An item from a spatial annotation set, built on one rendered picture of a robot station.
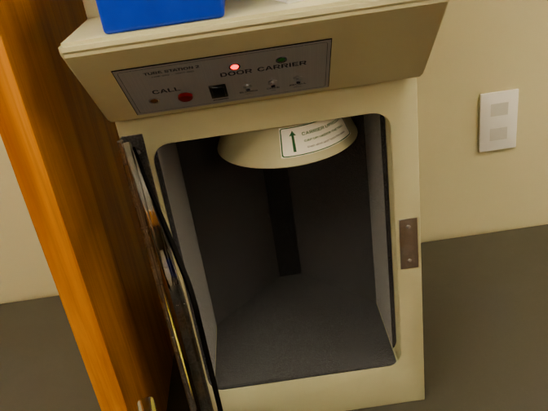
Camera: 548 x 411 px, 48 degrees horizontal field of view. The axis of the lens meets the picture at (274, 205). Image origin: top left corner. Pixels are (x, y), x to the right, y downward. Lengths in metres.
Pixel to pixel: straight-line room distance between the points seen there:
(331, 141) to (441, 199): 0.57
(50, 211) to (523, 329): 0.73
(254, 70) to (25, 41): 0.21
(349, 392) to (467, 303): 0.30
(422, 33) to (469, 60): 0.59
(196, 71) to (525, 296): 0.73
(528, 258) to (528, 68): 0.34
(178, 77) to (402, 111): 0.25
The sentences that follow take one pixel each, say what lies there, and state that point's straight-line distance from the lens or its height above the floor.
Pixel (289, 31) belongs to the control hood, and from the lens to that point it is 0.52.
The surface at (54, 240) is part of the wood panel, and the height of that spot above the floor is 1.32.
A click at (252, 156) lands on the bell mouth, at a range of 0.70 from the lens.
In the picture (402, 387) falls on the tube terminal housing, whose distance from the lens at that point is 0.89.
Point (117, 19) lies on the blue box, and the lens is 0.53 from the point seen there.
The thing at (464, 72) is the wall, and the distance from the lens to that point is 1.16.
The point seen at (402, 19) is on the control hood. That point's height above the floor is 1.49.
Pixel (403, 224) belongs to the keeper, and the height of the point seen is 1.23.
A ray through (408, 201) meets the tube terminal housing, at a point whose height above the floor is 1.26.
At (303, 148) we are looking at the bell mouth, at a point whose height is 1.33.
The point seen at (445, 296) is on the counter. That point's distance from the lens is 1.10.
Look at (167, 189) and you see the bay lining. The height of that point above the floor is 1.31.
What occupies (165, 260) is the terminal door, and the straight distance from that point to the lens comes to 0.41.
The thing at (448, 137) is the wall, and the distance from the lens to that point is 1.19.
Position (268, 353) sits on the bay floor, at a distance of 0.89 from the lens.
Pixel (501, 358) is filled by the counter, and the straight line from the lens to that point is 0.99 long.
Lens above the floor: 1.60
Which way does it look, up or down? 28 degrees down
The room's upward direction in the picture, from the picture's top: 9 degrees counter-clockwise
